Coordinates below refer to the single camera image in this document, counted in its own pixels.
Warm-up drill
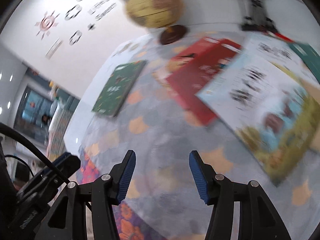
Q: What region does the green insect book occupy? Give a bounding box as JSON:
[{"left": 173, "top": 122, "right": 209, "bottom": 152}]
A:
[{"left": 92, "top": 60, "right": 148, "bottom": 117}]

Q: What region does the dark red nursery rhyme book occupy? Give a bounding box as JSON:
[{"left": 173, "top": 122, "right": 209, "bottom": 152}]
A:
[{"left": 166, "top": 39, "right": 241, "bottom": 126}]

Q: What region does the grey ginkgo pattern table mat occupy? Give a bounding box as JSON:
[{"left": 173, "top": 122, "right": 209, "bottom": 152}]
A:
[{"left": 77, "top": 37, "right": 319, "bottom": 239}]

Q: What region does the red portrait cover book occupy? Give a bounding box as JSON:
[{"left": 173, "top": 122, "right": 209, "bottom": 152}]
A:
[{"left": 152, "top": 36, "right": 220, "bottom": 90}]

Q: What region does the teal book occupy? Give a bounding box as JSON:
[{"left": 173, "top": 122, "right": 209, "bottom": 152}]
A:
[{"left": 289, "top": 43, "right": 319, "bottom": 84}]

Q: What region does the white rabbit hill book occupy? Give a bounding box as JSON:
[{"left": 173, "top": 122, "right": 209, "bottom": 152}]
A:
[{"left": 196, "top": 53, "right": 319, "bottom": 185}]

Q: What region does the black cable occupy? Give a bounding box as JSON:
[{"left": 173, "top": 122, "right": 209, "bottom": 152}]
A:
[{"left": 0, "top": 122, "right": 93, "bottom": 213}]

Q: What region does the yellow desk globe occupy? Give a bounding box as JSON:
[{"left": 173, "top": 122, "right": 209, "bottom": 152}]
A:
[{"left": 124, "top": 0, "right": 189, "bottom": 45}]

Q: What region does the floral red purple cloth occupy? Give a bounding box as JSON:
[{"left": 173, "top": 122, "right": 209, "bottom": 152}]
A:
[{"left": 76, "top": 144, "right": 161, "bottom": 240}]

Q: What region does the tan car cover book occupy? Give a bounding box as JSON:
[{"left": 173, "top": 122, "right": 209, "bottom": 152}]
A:
[{"left": 242, "top": 33, "right": 319, "bottom": 155}]

